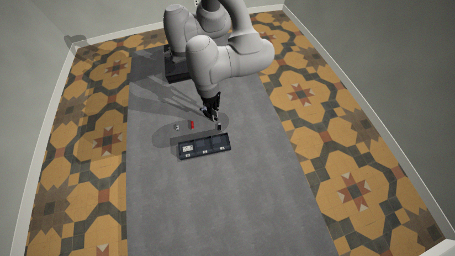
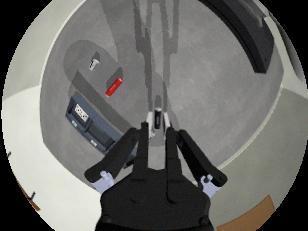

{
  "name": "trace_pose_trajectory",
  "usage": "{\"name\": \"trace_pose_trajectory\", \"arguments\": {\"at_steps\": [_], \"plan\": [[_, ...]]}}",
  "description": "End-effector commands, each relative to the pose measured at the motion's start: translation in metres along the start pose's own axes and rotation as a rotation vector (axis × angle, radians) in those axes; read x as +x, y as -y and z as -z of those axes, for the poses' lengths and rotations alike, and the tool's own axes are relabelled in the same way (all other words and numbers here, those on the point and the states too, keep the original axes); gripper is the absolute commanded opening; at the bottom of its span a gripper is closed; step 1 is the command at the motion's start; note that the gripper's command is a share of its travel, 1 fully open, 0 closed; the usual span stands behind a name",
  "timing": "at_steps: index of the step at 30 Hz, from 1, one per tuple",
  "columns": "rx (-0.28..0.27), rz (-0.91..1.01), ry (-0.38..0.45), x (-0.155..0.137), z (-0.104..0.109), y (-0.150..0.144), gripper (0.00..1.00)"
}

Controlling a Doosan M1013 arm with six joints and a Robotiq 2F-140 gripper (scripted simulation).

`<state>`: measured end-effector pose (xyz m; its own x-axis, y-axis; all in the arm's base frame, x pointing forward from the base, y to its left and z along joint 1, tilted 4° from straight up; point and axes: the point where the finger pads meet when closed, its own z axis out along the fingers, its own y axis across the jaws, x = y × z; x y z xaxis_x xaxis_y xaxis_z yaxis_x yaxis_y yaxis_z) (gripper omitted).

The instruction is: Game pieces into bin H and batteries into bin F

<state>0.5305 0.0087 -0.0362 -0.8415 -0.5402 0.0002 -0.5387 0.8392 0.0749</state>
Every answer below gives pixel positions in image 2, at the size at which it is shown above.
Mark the red battery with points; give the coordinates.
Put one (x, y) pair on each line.
(113, 87)

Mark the black rack of bins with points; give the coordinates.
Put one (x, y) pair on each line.
(99, 135)

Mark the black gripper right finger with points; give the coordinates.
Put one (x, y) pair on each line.
(196, 160)

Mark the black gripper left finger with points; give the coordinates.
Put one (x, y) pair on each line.
(102, 175)

